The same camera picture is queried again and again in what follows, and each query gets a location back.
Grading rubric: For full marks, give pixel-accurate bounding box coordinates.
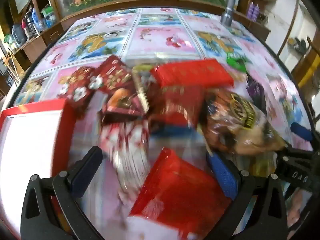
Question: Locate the large red snack packet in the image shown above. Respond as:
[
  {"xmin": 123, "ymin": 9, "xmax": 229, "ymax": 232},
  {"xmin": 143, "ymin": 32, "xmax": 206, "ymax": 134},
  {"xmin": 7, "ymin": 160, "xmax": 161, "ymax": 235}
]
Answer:
[{"xmin": 129, "ymin": 147, "xmax": 232, "ymax": 230}]

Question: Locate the low wooden side cabinet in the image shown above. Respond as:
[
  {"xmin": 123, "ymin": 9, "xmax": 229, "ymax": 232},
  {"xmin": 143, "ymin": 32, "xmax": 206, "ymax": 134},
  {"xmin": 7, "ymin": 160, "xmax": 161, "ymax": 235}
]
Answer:
[{"xmin": 232, "ymin": 10, "xmax": 272, "ymax": 42}]

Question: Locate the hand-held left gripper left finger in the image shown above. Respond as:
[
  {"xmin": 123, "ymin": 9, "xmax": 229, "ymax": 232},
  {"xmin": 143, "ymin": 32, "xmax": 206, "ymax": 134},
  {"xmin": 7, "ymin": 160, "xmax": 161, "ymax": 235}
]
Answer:
[{"xmin": 20, "ymin": 145, "xmax": 104, "ymax": 240}]

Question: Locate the wooden chair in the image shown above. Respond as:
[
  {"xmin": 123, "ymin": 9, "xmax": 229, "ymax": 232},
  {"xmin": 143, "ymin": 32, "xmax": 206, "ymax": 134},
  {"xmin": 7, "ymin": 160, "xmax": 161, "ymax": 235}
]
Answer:
[{"xmin": 291, "ymin": 36, "xmax": 320, "ymax": 90}]

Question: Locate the brown clear snack bag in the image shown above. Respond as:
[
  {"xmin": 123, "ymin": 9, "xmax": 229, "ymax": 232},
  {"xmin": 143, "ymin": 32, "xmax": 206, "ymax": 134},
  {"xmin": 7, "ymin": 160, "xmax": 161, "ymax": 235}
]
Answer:
[{"xmin": 200, "ymin": 87, "xmax": 287, "ymax": 155}]

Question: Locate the red and white box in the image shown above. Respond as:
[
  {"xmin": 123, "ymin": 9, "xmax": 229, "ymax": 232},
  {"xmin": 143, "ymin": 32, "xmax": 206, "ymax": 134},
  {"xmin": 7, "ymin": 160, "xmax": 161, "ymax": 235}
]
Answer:
[{"xmin": 0, "ymin": 99, "xmax": 77, "ymax": 240}]

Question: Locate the purple snack packet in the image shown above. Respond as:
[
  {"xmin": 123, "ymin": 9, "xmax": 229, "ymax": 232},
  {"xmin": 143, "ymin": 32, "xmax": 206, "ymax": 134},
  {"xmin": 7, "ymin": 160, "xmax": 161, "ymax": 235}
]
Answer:
[{"xmin": 245, "ymin": 74, "xmax": 268, "ymax": 110}]

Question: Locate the maroon and orange snack packet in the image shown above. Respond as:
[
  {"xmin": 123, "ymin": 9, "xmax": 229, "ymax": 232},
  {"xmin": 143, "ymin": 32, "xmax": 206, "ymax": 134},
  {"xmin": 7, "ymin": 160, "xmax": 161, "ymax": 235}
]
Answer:
[{"xmin": 101, "ymin": 87, "xmax": 148, "ymax": 117}]

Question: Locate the red square snack packet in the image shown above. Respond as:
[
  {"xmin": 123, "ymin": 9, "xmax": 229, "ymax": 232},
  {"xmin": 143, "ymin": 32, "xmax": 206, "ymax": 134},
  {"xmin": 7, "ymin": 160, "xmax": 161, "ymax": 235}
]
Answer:
[{"xmin": 146, "ymin": 85, "xmax": 205, "ymax": 133}]

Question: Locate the long red snack packet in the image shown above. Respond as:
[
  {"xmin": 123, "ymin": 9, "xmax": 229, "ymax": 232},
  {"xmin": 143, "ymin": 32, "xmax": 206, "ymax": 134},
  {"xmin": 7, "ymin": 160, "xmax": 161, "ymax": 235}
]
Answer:
[{"xmin": 150, "ymin": 59, "xmax": 234, "ymax": 87}]

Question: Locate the dark red gold-print snack packet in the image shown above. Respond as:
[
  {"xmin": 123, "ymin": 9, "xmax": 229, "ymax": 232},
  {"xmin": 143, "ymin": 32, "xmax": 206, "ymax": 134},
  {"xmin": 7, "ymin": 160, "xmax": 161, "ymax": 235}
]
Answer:
[{"xmin": 96, "ymin": 55, "xmax": 133, "ymax": 94}]

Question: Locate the red and white striped packet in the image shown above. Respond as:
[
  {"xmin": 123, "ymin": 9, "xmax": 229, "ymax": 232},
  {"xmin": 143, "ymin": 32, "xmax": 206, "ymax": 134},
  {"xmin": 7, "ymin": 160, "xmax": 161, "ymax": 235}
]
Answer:
[{"xmin": 100, "ymin": 116, "xmax": 153, "ymax": 195}]

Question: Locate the green snack packet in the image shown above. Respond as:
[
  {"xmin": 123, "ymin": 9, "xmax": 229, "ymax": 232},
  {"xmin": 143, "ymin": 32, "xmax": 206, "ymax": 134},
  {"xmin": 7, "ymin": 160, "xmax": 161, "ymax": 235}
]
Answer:
[{"xmin": 226, "ymin": 52, "xmax": 248, "ymax": 72}]

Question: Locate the silver flashlight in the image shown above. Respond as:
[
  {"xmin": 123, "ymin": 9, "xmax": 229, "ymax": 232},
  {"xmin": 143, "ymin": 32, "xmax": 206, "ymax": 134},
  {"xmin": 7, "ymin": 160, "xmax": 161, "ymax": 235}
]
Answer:
[{"xmin": 220, "ymin": 0, "xmax": 237, "ymax": 27}]

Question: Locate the printed cartoon tablecloth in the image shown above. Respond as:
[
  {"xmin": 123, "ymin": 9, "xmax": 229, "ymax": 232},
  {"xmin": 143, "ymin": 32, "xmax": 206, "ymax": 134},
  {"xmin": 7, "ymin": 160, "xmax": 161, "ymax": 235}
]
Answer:
[{"xmin": 10, "ymin": 7, "xmax": 314, "ymax": 240}]

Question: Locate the wooden shelf with bottles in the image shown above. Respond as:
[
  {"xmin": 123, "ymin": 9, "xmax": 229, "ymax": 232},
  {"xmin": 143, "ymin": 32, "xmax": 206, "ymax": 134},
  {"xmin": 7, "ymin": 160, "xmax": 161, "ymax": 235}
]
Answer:
[{"xmin": 0, "ymin": 0, "xmax": 63, "ymax": 65}]

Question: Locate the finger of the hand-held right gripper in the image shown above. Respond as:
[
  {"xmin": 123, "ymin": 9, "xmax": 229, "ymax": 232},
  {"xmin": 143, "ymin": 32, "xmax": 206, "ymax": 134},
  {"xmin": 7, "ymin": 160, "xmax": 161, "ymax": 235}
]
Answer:
[{"xmin": 291, "ymin": 121, "xmax": 314, "ymax": 143}]

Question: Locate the dark red floral snack packet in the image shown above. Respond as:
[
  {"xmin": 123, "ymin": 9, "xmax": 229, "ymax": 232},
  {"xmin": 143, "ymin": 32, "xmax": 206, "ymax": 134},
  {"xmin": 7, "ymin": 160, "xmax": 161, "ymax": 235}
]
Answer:
[{"xmin": 57, "ymin": 66, "xmax": 100, "ymax": 110}]

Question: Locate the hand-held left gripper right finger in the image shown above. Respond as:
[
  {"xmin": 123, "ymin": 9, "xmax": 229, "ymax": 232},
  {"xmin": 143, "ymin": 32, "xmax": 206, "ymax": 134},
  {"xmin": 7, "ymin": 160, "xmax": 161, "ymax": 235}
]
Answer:
[{"xmin": 206, "ymin": 152, "xmax": 288, "ymax": 240}]

